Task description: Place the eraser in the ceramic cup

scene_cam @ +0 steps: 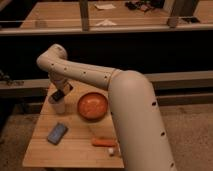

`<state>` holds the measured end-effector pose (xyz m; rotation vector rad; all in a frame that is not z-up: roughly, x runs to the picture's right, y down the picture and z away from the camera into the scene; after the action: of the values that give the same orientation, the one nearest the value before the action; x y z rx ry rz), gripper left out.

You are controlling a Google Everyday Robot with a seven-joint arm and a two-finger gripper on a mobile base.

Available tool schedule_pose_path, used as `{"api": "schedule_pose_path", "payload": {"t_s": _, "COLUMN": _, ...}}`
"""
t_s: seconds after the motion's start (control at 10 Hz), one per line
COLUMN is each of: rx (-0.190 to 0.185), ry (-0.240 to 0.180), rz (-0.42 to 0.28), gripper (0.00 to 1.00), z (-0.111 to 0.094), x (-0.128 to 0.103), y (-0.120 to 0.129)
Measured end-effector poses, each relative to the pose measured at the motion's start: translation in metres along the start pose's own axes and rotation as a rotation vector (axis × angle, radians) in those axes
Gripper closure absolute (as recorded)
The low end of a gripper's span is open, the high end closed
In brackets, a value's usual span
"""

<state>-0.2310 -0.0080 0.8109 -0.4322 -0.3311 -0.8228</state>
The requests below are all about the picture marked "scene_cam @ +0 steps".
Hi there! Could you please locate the blue smartphone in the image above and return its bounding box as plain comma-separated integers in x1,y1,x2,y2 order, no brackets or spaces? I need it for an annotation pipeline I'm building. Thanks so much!
47,123,68,145

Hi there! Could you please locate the folded white paper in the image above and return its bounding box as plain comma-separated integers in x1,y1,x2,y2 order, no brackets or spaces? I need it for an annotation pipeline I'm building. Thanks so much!
95,19,117,26

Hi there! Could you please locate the orange bowl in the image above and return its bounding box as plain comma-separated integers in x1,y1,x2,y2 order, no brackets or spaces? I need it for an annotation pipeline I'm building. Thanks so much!
77,92,108,121

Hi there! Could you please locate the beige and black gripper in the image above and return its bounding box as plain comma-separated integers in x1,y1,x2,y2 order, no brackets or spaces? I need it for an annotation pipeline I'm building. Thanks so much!
50,77,73,103

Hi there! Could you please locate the grey metal post right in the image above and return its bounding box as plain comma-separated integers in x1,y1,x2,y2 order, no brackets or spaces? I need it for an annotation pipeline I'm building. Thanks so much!
167,0,199,28

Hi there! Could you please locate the white paper sheet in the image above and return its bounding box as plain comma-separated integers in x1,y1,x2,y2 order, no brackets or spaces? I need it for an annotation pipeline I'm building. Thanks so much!
94,4,116,10

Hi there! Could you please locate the white ceramic cup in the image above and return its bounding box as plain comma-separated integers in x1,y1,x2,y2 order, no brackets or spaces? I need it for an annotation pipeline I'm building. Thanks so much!
54,99,65,114

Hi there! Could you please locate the small white eraser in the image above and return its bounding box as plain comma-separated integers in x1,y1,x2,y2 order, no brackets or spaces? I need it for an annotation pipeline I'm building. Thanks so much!
108,148,115,156

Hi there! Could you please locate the grey metal post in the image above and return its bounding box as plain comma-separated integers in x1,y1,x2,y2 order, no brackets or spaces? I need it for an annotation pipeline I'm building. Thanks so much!
167,0,199,28
79,0,89,31

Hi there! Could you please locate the black cable clutter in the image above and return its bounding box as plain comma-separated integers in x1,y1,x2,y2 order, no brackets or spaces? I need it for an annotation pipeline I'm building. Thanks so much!
125,0,165,13

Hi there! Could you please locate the orange carrot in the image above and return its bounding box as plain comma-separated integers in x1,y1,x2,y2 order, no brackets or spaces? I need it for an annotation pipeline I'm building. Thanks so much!
91,138,116,147

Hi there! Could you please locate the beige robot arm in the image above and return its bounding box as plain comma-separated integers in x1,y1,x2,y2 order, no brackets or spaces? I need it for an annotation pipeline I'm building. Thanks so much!
37,44,177,171

